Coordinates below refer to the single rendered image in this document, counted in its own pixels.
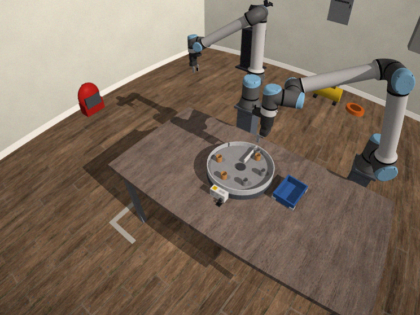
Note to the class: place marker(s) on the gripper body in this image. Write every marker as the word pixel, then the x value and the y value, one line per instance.
pixel 267 125
pixel 194 59

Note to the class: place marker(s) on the bronze bushing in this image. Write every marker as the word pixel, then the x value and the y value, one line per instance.
pixel 224 176
pixel 257 157
pixel 218 159

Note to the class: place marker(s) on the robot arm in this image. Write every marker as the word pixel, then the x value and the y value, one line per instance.
pixel 344 77
pixel 257 49

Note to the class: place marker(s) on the grey turntable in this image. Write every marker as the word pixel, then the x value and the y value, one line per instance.
pixel 229 165

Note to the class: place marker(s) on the blue crate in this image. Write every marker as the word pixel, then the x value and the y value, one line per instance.
pixel 279 193

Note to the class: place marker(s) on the black cabinet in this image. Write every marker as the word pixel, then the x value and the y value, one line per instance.
pixel 246 49

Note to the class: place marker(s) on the white control box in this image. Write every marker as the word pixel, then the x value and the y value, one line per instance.
pixel 218 191

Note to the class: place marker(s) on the yellow cart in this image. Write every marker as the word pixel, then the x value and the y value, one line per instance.
pixel 328 93

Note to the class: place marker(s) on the red welding helmet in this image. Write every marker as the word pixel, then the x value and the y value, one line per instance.
pixel 90 100

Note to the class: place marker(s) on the wooden table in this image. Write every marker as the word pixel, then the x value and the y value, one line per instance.
pixel 295 246

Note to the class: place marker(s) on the grey electrical panel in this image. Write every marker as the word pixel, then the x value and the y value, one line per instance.
pixel 341 11

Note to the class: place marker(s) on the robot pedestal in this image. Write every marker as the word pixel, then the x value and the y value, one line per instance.
pixel 244 119
pixel 359 177

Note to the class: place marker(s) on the grey wall cabinet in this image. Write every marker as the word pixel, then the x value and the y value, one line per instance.
pixel 415 36

